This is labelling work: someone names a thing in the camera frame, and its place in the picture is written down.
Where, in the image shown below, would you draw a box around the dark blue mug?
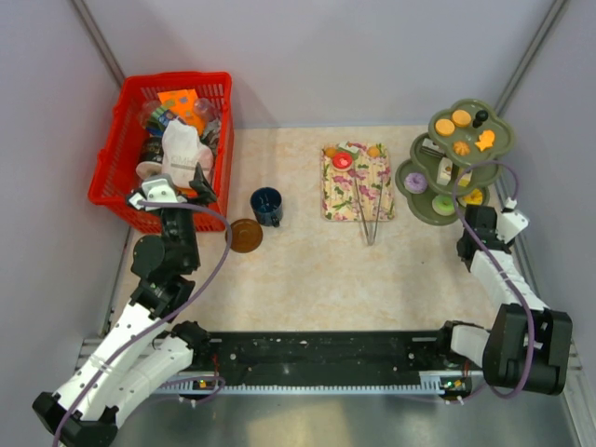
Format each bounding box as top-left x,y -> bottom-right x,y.
250,187 -> 283,228

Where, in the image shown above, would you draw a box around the stainless steel food tongs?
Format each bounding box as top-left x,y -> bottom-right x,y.
353,170 -> 385,247

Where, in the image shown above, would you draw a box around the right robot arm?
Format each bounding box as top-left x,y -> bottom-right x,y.
434,205 -> 573,396

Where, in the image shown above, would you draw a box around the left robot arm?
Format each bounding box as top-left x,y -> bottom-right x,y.
33,167 -> 216,446

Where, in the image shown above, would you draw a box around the white cloth bag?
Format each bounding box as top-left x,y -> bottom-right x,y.
162,120 -> 214,188

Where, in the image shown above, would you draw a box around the black cylindrical can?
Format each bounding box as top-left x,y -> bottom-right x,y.
139,136 -> 164,164

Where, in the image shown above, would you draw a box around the red plastic basket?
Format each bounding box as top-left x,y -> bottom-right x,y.
88,72 -> 234,234

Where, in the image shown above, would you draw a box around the orange dotted box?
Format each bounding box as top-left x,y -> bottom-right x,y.
157,89 -> 205,135

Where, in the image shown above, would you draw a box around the red round donut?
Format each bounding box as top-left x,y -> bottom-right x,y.
332,152 -> 354,171

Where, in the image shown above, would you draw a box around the floral rectangular serving tray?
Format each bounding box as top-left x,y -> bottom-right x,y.
320,141 -> 396,222

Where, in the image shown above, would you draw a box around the purple frosted donut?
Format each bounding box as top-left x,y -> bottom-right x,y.
404,172 -> 427,195

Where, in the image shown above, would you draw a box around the chocolate cake slice with cherry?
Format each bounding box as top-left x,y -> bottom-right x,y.
421,145 -> 445,158

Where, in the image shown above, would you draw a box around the green frosted donut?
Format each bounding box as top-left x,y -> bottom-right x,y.
431,195 -> 455,216

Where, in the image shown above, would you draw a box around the white cream cake slice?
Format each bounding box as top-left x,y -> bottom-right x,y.
436,157 -> 453,185

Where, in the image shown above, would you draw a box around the green three-tier dessert stand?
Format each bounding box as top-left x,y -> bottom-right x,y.
395,99 -> 515,226

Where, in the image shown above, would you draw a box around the round tan cracker biscuit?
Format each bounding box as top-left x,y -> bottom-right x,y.
434,118 -> 455,136

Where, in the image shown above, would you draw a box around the yellow square cake piece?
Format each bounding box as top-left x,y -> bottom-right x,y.
456,167 -> 472,187

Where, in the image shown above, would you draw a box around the yellow frosted donut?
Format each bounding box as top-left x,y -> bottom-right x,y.
458,188 -> 484,207

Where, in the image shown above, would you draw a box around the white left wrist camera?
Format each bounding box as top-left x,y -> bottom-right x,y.
126,174 -> 186,212

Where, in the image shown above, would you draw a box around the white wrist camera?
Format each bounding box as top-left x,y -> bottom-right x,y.
496,197 -> 530,244
126,174 -> 186,212

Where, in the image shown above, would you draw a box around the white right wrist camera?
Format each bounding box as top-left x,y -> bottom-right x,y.
496,197 -> 530,244

